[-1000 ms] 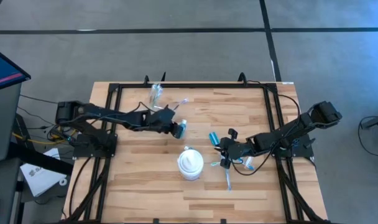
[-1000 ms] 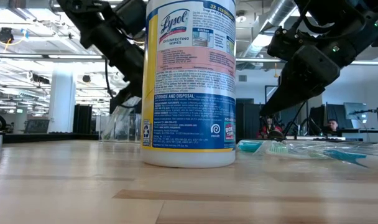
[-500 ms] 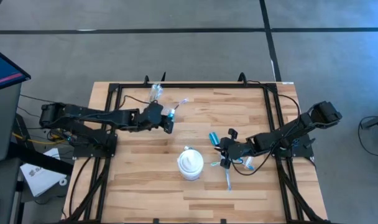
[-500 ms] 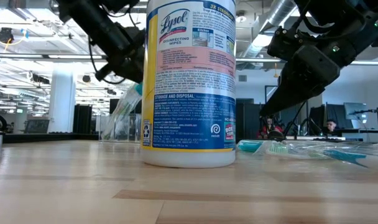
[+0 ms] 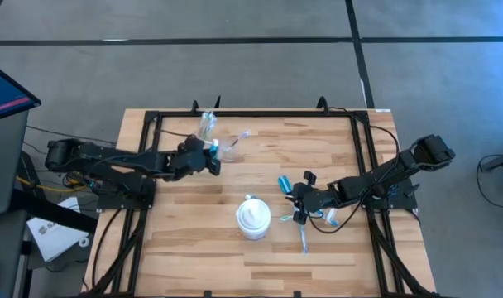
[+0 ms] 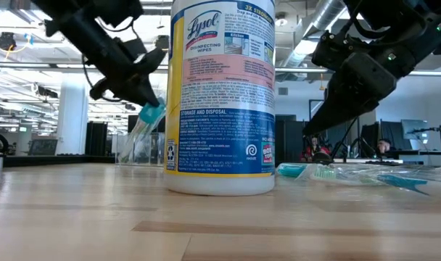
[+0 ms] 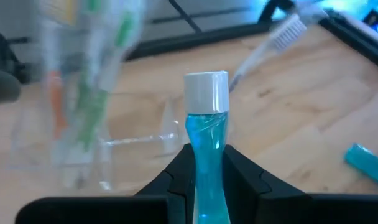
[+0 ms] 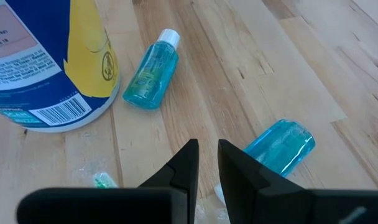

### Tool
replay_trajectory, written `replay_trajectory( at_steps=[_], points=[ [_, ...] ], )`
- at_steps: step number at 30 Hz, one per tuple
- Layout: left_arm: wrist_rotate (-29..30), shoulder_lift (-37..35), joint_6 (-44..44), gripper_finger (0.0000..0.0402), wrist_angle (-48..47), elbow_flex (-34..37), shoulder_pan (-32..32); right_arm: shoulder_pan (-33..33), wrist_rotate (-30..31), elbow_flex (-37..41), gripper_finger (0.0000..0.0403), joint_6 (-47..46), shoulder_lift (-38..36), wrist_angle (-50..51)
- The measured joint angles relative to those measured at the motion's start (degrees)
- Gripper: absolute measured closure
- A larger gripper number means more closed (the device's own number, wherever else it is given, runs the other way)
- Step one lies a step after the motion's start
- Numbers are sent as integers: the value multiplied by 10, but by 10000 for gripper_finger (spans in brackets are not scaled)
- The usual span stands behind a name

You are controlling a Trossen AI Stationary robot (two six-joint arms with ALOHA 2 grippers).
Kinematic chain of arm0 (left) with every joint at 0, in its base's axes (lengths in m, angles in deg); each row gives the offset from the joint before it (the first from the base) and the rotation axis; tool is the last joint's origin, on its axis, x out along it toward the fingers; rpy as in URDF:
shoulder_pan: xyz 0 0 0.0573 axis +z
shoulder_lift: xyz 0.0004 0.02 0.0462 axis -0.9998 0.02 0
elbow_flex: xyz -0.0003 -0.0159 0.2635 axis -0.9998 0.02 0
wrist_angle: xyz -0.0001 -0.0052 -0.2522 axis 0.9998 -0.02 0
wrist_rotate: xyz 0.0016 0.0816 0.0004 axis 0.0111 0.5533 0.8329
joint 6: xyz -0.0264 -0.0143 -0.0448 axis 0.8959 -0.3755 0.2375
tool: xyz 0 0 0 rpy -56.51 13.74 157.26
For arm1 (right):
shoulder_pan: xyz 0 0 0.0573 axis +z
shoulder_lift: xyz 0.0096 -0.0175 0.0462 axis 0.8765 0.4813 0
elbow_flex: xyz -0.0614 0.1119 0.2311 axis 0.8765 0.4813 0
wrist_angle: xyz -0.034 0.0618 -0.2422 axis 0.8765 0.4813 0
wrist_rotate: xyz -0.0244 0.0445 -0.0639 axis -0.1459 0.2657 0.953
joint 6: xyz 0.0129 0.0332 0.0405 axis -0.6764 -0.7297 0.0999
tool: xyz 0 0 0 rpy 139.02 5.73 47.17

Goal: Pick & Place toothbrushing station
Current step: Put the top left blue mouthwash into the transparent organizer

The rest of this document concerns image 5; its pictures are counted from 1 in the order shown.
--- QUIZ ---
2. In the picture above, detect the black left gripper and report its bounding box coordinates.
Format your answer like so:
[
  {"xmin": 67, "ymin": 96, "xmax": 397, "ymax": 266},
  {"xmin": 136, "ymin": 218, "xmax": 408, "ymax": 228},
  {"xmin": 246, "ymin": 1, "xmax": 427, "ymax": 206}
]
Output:
[{"xmin": 170, "ymin": 135, "xmax": 222, "ymax": 180}]

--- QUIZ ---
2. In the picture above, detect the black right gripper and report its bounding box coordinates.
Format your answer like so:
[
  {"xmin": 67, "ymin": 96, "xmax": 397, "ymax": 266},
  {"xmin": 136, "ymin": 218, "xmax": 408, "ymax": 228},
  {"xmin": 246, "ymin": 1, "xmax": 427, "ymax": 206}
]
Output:
[{"xmin": 291, "ymin": 171, "xmax": 333, "ymax": 226}]

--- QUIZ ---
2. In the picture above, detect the clear plastic bag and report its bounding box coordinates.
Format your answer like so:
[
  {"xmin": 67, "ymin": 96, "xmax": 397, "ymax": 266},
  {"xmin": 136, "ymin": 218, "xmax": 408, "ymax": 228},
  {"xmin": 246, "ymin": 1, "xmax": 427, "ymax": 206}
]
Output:
[{"xmin": 195, "ymin": 110, "xmax": 240, "ymax": 163}]

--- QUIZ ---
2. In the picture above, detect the white disinfecting wipes canister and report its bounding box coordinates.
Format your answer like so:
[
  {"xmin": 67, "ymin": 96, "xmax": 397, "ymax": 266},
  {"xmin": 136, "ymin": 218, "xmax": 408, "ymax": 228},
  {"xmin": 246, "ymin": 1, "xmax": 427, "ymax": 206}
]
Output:
[{"xmin": 235, "ymin": 197, "xmax": 273, "ymax": 242}]

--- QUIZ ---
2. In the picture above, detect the black stand bar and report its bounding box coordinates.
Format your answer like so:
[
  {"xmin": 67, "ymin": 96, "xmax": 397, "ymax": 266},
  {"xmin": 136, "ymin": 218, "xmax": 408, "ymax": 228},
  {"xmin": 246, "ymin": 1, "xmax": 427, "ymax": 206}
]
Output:
[{"xmin": 9, "ymin": 188, "xmax": 99, "ymax": 233}]

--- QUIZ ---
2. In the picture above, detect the white paper booklet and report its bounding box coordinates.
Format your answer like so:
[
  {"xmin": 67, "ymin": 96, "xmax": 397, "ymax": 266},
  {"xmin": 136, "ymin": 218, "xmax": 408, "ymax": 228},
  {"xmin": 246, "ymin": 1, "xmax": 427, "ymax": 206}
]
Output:
[{"xmin": 26, "ymin": 196, "xmax": 90, "ymax": 263}]

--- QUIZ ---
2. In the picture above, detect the grey cabinet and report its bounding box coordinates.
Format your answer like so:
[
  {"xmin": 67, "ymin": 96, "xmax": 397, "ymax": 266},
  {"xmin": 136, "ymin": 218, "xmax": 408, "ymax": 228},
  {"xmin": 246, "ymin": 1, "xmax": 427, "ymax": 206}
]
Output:
[{"xmin": 0, "ymin": 109, "xmax": 31, "ymax": 217}]

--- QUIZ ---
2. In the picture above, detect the blue screen monitor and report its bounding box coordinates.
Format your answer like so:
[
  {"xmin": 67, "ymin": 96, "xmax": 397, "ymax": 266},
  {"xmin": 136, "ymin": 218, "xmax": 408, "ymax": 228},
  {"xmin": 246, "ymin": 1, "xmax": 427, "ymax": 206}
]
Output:
[{"xmin": 0, "ymin": 60, "xmax": 42, "ymax": 124}]

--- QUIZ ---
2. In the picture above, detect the black left wrist camera cable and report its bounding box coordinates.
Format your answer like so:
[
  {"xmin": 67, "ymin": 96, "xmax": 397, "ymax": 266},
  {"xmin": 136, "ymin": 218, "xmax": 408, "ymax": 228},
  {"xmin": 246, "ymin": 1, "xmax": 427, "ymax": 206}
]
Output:
[{"xmin": 155, "ymin": 128, "xmax": 191, "ymax": 138}]

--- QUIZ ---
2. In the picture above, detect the black aluminium table frame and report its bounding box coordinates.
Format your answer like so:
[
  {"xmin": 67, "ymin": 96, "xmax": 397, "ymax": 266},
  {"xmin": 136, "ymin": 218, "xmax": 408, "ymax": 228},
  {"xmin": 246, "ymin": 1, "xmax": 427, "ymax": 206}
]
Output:
[{"xmin": 84, "ymin": 108, "xmax": 441, "ymax": 298}]

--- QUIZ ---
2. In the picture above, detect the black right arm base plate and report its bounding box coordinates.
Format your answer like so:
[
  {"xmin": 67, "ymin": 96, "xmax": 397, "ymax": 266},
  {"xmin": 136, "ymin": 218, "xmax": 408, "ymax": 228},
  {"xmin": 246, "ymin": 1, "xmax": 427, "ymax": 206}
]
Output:
[{"xmin": 357, "ymin": 177, "xmax": 419, "ymax": 211}]

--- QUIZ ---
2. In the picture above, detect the black cable to right arm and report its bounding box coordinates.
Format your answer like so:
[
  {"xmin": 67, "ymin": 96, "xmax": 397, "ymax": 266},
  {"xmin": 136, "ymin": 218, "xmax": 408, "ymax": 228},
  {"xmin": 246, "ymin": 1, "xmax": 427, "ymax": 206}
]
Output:
[{"xmin": 328, "ymin": 106, "xmax": 401, "ymax": 166}]

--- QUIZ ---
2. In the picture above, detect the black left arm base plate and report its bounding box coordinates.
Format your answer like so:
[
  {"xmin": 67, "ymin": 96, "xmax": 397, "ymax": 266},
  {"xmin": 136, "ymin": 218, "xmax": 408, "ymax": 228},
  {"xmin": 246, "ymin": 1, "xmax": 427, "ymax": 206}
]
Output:
[{"xmin": 96, "ymin": 177, "xmax": 157, "ymax": 210}]

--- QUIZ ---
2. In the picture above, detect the thin black floor cable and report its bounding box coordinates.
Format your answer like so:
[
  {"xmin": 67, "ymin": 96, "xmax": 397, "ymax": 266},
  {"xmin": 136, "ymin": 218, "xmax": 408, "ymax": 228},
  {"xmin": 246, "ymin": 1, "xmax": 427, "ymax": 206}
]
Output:
[{"xmin": 26, "ymin": 125, "xmax": 118, "ymax": 146}]

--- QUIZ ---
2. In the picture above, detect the black cable beside table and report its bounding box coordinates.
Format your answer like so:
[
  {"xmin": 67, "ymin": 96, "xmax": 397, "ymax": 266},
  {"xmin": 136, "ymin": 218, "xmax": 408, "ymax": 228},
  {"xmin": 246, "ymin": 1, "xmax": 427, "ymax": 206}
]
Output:
[{"xmin": 90, "ymin": 209, "xmax": 124, "ymax": 291}]

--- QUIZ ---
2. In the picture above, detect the yellow cable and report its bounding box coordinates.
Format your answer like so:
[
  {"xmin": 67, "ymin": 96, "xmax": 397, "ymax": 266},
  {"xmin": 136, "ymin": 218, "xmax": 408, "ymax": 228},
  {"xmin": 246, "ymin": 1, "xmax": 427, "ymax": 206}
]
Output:
[{"xmin": 15, "ymin": 175, "xmax": 89, "ymax": 194}]

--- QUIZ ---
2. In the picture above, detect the black floor cable loop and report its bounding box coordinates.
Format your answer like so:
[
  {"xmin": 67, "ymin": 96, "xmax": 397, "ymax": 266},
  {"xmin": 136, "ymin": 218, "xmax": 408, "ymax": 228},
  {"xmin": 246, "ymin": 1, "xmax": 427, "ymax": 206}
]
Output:
[{"xmin": 477, "ymin": 153, "xmax": 503, "ymax": 210}]

